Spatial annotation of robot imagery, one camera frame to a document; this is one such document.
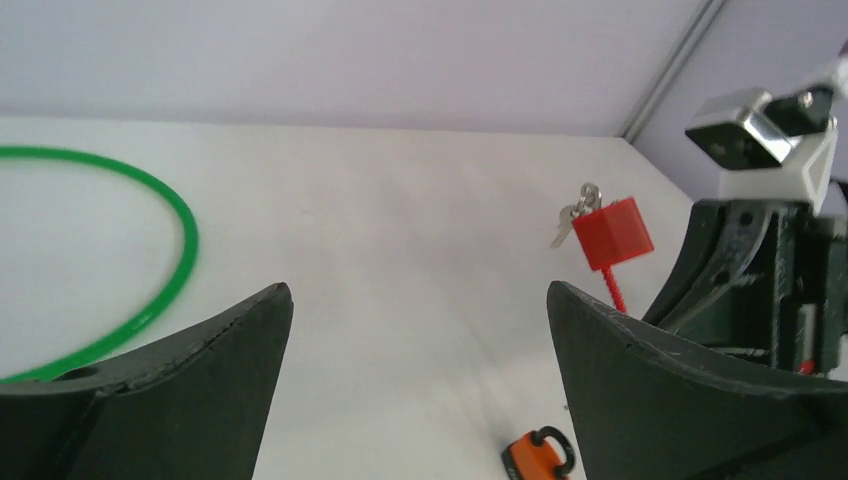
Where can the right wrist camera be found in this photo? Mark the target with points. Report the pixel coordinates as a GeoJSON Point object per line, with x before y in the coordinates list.
{"type": "Point", "coordinates": [774, 147]}

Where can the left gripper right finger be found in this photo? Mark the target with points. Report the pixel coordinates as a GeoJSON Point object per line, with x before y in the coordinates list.
{"type": "Point", "coordinates": [646, 404]}

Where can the silver keys on red lock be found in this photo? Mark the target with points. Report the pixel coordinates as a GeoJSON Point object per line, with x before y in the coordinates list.
{"type": "Point", "coordinates": [589, 201]}

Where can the green cable lock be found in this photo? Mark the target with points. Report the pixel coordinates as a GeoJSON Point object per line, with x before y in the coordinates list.
{"type": "Point", "coordinates": [93, 252]}

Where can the red cable lock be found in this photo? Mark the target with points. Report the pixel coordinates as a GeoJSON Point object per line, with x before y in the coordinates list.
{"type": "Point", "coordinates": [612, 235]}

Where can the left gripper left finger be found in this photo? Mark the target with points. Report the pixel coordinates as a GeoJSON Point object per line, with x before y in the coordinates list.
{"type": "Point", "coordinates": [192, 405]}

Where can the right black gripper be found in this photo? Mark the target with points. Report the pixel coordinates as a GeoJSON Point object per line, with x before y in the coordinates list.
{"type": "Point", "coordinates": [760, 280]}

